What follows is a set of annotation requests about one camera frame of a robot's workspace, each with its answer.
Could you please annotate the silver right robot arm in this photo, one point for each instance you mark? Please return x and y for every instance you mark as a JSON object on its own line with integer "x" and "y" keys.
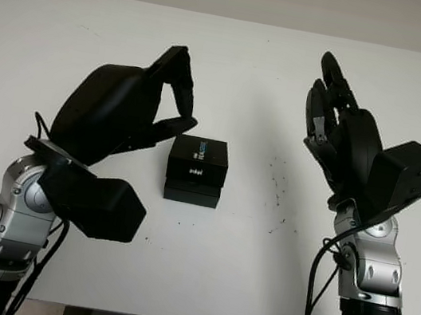
{"x": 377, "y": 274}

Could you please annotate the black box base with insert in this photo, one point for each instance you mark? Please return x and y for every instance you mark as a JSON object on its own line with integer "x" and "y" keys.
{"x": 192, "y": 195}

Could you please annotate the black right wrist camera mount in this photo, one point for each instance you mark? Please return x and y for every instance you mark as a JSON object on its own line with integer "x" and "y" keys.
{"x": 405, "y": 174}

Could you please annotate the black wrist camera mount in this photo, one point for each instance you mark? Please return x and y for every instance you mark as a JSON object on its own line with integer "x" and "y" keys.
{"x": 405, "y": 174}
{"x": 105, "y": 208}

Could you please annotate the black RealSense box lid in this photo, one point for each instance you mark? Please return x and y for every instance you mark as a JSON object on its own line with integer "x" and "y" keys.
{"x": 209, "y": 165}

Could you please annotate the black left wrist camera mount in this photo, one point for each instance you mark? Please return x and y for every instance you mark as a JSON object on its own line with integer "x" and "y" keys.
{"x": 105, "y": 208}

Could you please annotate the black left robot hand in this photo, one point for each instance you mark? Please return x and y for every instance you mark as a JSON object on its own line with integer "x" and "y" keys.
{"x": 105, "y": 107}

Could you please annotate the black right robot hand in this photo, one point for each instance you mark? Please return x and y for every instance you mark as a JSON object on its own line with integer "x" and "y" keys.
{"x": 358, "y": 146}

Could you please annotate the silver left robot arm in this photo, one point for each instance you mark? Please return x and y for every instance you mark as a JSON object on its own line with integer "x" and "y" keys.
{"x": 4, "y": 228}

